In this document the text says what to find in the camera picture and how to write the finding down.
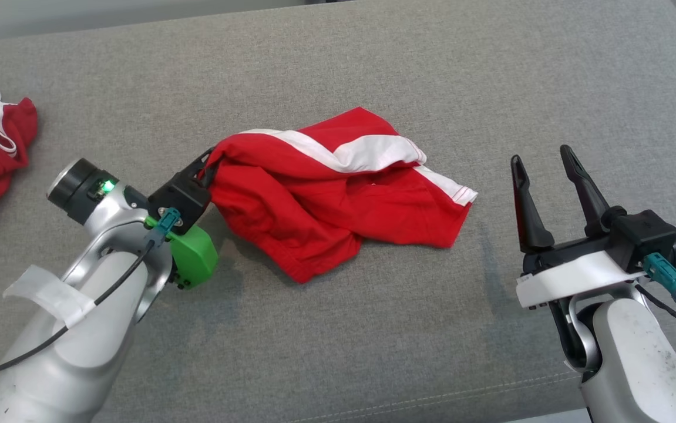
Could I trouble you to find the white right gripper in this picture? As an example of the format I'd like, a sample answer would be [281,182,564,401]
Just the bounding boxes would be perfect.
[510,145,647,310]

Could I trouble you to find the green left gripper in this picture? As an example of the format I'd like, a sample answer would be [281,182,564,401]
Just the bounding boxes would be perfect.
[167,148,219,290]

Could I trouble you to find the red shorts with white stripe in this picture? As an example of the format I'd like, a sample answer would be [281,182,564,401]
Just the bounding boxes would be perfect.
[206,106,479,285]

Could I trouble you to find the white tape strip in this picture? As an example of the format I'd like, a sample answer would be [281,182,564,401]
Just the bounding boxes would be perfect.
[3,264,97,330]

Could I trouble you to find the grey fabric sofa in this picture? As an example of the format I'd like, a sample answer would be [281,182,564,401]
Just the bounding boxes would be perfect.
[0,0,676,423]

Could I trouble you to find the black cable with teal plug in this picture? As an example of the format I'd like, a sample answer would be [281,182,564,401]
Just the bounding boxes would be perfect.
[0,207,183,388]
[634,253,676,385]

